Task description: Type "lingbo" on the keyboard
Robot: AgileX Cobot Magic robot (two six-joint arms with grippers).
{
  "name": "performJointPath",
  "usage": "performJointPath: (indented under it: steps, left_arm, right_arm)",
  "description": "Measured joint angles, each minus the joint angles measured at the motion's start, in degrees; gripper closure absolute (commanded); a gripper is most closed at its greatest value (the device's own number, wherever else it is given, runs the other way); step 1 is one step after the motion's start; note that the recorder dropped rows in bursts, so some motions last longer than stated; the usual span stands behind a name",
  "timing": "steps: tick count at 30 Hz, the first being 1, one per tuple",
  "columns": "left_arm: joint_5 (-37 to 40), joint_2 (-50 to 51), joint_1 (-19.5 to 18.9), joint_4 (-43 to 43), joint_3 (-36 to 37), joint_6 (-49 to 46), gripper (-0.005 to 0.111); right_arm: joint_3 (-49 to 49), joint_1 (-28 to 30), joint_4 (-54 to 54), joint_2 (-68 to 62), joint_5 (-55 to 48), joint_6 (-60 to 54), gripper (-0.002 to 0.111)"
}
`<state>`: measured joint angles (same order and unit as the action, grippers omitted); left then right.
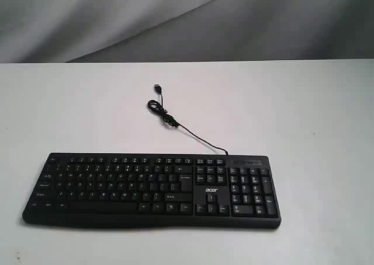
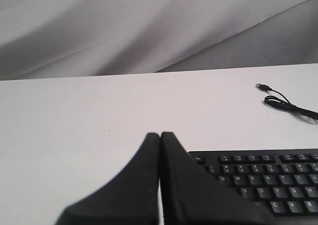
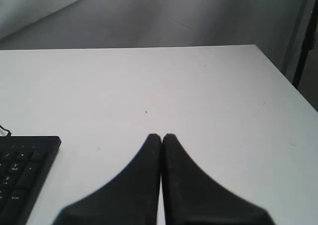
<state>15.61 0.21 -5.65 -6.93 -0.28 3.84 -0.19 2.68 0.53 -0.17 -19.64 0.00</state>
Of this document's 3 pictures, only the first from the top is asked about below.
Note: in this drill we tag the black acer keyboard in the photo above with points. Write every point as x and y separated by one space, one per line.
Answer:
112 190

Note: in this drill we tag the grey backdrop cloth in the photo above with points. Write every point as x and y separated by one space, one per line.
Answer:
99 31

